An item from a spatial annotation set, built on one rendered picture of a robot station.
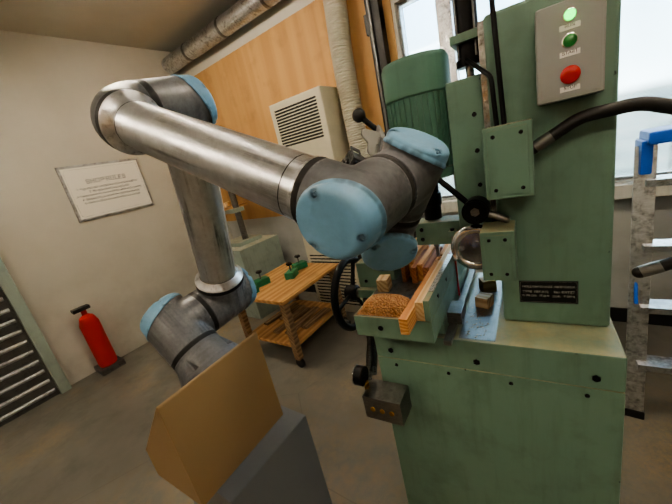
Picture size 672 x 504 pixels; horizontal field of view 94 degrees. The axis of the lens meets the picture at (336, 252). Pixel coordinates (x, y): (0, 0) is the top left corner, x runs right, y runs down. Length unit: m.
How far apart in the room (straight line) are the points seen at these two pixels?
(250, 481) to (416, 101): 1.08
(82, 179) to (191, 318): 2.59
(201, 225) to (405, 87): 0.63
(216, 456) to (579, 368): 0.91
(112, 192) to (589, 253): 3.41
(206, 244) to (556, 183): 0.87
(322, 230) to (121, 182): 3.30
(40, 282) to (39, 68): 1.68
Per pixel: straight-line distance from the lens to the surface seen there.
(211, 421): 0.99
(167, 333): 1.04
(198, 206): 0.89
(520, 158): 0.76
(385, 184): 0.35
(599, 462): 1.10
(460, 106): 0.89
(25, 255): 3.38
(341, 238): 0.33
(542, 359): 0.91
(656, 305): 1.76
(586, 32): 0.79
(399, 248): 0.49
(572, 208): 0.87
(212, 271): 1.01
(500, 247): 0.79
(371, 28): 2.52
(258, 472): 1.08
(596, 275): 0.93
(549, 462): 1.12
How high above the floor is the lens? 1.31
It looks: 16 degrees down
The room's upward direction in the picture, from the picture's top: 13 degrees counter-clockwise
